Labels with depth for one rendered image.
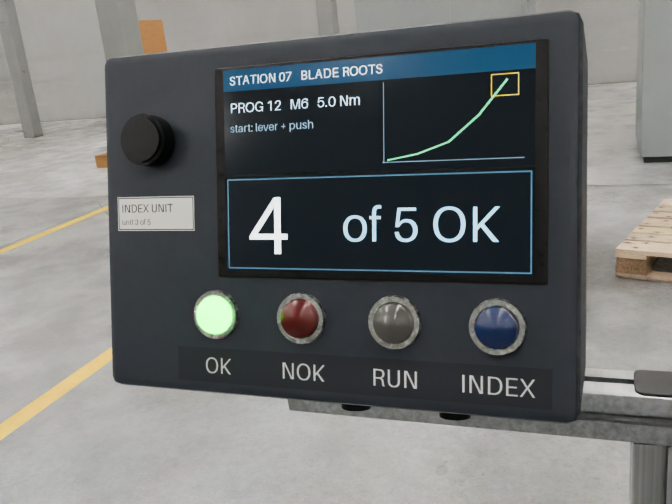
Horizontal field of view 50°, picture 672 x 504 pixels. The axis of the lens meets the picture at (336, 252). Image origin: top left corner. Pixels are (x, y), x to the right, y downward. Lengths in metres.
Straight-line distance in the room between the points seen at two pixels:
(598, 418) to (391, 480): 1.78
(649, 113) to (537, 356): 5.93
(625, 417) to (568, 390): 0.09
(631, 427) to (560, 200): 0.15
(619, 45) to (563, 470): 11.01
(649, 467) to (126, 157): 0.33
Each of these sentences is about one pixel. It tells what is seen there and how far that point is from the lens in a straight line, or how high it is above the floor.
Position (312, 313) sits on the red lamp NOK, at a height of 1.12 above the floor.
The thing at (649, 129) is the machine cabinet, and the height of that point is 0.27.
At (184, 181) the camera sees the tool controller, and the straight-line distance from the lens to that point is 0.40.
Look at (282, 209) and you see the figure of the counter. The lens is 0.37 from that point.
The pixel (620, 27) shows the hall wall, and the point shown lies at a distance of 12.85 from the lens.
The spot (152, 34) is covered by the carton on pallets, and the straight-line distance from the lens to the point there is 8.81.
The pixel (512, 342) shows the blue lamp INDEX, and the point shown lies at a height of 1.11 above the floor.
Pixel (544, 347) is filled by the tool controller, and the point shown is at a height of 1.11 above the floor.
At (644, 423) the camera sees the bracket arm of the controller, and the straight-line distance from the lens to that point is 0.43.
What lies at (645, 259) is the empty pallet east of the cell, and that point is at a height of 0.10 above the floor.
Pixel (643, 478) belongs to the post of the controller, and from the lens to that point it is 0.45.
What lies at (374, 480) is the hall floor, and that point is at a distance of 2.20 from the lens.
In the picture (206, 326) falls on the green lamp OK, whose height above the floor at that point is 1.11.
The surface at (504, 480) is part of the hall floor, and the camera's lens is 2.19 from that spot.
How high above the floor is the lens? 1.26
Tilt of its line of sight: 17 degrees down
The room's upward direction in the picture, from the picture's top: 6 degrees counter-clockwise
